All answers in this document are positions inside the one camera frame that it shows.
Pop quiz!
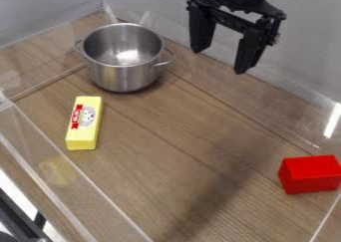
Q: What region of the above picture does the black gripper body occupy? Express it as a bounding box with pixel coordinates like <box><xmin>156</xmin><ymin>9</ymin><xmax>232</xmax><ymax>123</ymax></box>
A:
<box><xmin>187</xmin><ymin>0</ymin><xmax>286</xmax><ymax>34</ymax></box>

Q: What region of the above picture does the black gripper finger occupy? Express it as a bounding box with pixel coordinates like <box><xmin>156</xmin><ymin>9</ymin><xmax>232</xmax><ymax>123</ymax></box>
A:
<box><xmin>187</xmin><ymin>1</ymin><xmax>215</xmax><ymax>53</ymax></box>
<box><xmin>234</xmin><ymin>17</ymin><xmax>280</xmax><ymax>75</ymax></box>

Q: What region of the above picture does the yellow butter block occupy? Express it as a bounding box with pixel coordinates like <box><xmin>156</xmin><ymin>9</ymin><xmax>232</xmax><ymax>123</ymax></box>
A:
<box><xmin>65</xmin><ymin>96</ymin><xmax>102</xmax><ymax>150</ymax></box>

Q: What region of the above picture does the silver steel pot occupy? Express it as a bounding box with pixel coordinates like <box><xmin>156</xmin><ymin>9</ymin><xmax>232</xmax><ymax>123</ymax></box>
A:
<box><xmin>74</xmin><ymin>23</ymin><xmax>175</xmax><ymax>93</ymax></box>

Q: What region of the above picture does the red block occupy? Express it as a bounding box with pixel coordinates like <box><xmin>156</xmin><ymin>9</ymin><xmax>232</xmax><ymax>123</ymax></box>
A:
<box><xmin>278</xmin><ymin>154</ymin><xmax>341</xmax><ymax>194</ymax></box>

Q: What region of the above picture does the clear acrylic enclosure wall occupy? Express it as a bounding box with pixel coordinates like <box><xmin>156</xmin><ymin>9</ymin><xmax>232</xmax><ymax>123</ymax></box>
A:
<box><xmin>0</xmin><ymin>0</ymin><xmax>341</xmax><ymax>242</ymax></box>

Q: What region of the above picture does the black table frame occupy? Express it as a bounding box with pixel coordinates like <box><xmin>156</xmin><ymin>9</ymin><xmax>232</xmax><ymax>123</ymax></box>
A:
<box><xmin>0</xmin><ymin>188</ymin><xmax>53</xmax><ymax>242</ymax></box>

